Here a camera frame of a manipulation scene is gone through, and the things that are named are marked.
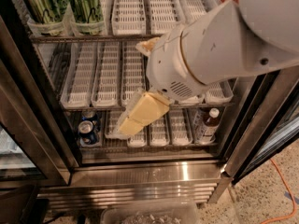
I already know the wire shelf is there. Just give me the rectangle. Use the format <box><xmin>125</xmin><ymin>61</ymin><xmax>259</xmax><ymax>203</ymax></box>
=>
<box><xmin>80</xmin><ymin>140</ymin><xmax>212</xmax><ymax>155</ymax></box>
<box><xmin>62</xmin><ymin>102</ymin><xmax>235</xmax><ymax>112</ymax></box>
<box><xmin>29</xmin><ymin>35</ymin><xmax>162</xmax><ymax>44</ymax></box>

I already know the open right fridge door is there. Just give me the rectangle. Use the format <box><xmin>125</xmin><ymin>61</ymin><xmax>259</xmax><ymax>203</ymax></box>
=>
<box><xmin>225</xmin><ymin>66</ymin><xmax>299</xmax><ymax>179</ymax></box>

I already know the right green can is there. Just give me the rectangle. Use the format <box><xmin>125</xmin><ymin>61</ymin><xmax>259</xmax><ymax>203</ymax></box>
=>
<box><xmin>69</xmin><ymin>0</ymin><xmax>104</xmax><ymax>35</ymax></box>

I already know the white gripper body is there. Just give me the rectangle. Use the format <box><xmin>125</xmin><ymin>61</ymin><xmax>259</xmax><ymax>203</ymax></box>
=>
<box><xmin>146</xmin><ymin>25</ymin><xmax>208</xmax><ymax>101</ymax></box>

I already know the orange cable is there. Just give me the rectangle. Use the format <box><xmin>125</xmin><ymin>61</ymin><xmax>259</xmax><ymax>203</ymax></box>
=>
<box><xmin>261</xmin><ymin>158</ymin><xmax>298</xmax><ymax>224</ymax></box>

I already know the bottom wire shelf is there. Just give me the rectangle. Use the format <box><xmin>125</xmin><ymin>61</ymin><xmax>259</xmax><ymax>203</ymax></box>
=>
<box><xmin>80</xmin><ymin>140</ymin><xmax>212</xmax><ymax>155</ymax></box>

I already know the blue soda can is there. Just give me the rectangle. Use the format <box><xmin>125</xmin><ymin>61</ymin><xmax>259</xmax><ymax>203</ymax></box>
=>
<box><xmin>78</xmin><ymin>120</ymin><xmax>98</xmax><ymax>145</ymax></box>
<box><xmin>81</xmin><ymin>110</ymin><xmax>99</xmax><ymax>129</ymax></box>

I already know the middle wire shelf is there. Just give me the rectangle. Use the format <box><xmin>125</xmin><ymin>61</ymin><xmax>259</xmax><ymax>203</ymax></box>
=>
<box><xmin>62</xmin><ymin>102</ymin><xmax>235</xmax><ymax>112</ymax></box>

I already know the green can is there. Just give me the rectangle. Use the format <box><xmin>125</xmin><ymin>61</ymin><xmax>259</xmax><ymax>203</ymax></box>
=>
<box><xmin>69</xmin><ymin>0</ymin><xmax>104</xmax><ymax>35</ymax></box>
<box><xmin>25</xmin><ymin>0</ymin><xmax>68</xmax><ymax>36</ymax></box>

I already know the shelf tray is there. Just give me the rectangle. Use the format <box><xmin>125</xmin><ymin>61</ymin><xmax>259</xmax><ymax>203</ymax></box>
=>
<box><xmin>61</xmin><ymin>43</ymin><xmax>97</xmax><ymax>109</ymax></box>
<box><xmin>174</xmin><ymin>0</ymin><xmax>219</xmax><ymax>25</ymax></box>
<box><xmin>178</xmin><ymin>94</ymin><xmax>205</xmax><ymax>105</ymax></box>
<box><xmin>92</xmin><ymin>42</ymin><xmax>121</xmax><ymax>107</ymax></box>
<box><xmin>149</xmin><ymin>0</ymin><xmax>185</xmax><ymax>35</ymax></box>
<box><xmin>105</xmin><ymin>110</ymin><xmax>129</xmax><ymax>140</ymax></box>
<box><xmin>205</xmin><ymin>81</ymin><xmax>234</xmax><ymax>104</ymax></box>
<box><xmin>121</xmin><ymin>42</ymin><xmax>146</xmax><ymax>106</ymax></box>
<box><xmin>127</xmin><ymin>130</ymin><xmax>147</xmax><ymax>147</ymax></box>
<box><xmin>168</xmin><ymin>109</ymin><xmax>192</xmax><ymax>147</ymax></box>
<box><xmin>149</xmin><ymin>117</ymin><xmax>170</xmax><ymax>147</ymax></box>
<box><xmin>111</xmin><ymin>0</ymin><xmax>146</xmax><ymax>35</ymax></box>

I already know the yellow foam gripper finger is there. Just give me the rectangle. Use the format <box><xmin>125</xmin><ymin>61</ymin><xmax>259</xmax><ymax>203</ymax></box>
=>
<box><xmin>135</xmin><ymin>37</ymin><xmax>159</xmax><ymax>57</ymax></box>
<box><xmin>117</xmin><ymin>91</ymin><xmax>171</xmax><ymax>136</ymax></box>

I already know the top wire shelf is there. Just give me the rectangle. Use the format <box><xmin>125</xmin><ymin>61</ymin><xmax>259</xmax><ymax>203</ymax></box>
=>
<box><xmin>29</xmin><ymin>35</ymin><xmax>162</xmax><ymax>44</ymax></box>

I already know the left green can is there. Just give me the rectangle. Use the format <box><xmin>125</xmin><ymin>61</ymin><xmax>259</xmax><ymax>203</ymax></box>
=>
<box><xmin>25</xmin><ymin>0</ymin><xmax>68</xmax><ymax>36</ymax></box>

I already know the left glass fridge door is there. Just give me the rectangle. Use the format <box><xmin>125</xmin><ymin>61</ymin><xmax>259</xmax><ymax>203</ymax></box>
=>
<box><xmin>0</xmin><ymin>17</ymin><xmax>78</xmax><ymax>189</ymax></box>

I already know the rear blue soda can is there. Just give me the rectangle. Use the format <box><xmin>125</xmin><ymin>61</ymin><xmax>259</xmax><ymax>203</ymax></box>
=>
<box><xmin>81</xmin><ymin>110</ymin><xmax>99</xmax><ymax>129</ymax></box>

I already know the brown bottle white cap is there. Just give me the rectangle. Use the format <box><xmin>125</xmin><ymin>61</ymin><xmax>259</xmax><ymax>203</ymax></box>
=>
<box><xmin>199</xmin><ymin>108</ymin><xmax>220</xmax><ymax>143</ymax></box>

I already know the clear plastic bin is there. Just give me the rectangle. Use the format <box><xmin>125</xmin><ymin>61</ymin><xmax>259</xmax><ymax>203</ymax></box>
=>
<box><xmin>100</xmin><ymin>201</ymin><xmax>199</xmax><ymax>224</ymax></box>

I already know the front blue soda can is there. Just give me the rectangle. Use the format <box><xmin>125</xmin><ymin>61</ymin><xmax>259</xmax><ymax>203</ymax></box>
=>
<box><xmin>78</xmin><ymin>120</ymin><xmax>98</xmax><ymax>145</ymax></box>

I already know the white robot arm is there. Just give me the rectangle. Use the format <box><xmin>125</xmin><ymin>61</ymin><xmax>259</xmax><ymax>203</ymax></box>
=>
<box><xmin>115</xmin><ymin>0</ymin><xmax>299</xmax><ymax>137</ymax></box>

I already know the fridge base grille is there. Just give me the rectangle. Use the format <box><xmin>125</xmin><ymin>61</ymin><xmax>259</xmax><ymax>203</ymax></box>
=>
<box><xmin>38</xmin><ymin>161</ymin><xmax>232</xmax><ymax>212</ymax></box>

